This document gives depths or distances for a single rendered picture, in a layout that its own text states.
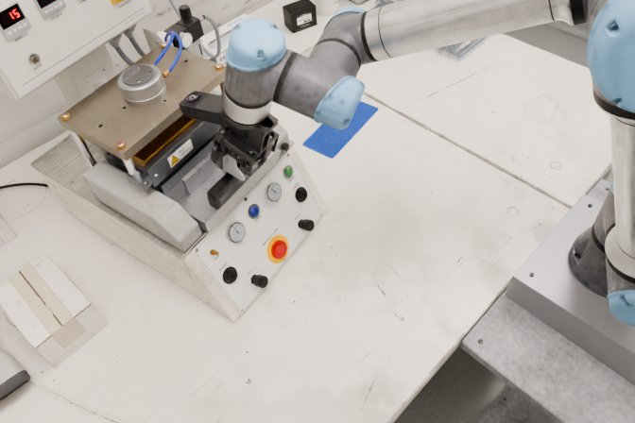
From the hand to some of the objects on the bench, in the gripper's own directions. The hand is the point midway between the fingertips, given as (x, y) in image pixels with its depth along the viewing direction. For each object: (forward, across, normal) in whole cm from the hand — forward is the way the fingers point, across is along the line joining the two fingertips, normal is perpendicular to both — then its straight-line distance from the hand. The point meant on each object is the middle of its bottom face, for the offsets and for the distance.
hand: (227, 165), depth 97 cm
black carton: (+32, +73, +28) cm, 84 cm away
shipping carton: (+31, -36, +12) cm, 49 cm away
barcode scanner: (+32, -49, +14) cm, 60 cm away
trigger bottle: (+31, +84, +25) cm, 93 cm away
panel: (+19, 0, -19) cm, 27 cm away
